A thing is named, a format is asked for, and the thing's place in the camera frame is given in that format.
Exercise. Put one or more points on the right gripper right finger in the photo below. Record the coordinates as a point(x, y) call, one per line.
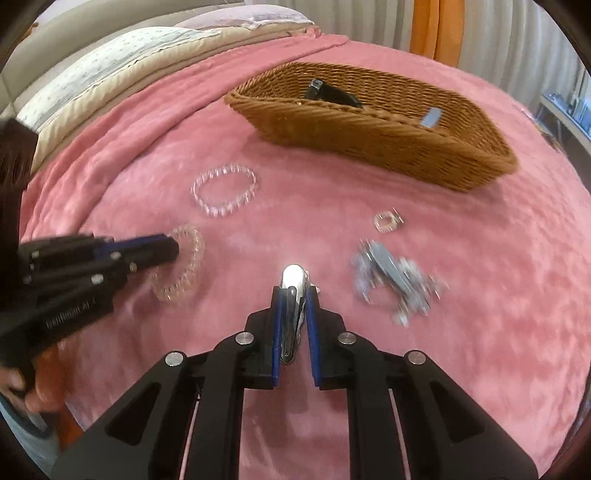
point(408, 419)

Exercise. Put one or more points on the left hand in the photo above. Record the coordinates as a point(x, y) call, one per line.
point(46, 394)

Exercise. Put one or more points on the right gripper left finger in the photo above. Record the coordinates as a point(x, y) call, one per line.
point(183, 418)

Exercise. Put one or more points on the beige grey curtains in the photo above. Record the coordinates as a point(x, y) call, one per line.
point(514, 45)

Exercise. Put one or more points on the items on bed corner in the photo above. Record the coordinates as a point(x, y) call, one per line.
point(553, 138)

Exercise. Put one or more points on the white desk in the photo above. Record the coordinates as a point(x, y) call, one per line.
point(568, 124)

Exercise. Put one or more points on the beige quilt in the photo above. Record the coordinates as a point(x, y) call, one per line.
point(60, 130)

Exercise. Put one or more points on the small gold ring charm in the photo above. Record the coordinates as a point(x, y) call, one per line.
point(388, 221)

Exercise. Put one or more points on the white dotted pillow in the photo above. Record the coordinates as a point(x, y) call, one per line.
point(101, 63)

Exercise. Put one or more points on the light blue hair clip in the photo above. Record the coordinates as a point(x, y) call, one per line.
point(432, 118)

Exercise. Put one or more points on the black watch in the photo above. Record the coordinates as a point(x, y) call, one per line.
point(319, 90)

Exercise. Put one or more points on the orange curtain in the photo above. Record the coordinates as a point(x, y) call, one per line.
point(438, 30)

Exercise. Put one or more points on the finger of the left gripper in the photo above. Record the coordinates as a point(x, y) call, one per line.
point(123, 257)

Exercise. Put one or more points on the pink bed blanket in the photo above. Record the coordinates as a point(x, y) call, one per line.
point(494, 284)

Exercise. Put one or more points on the lilac pillow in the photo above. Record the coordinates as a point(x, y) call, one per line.
point(246, 16)

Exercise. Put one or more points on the silver hair clip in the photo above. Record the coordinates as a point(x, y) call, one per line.
point(294, 285)

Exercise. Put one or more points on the brown wicker basket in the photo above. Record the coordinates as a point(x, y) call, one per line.
point(464, 151)

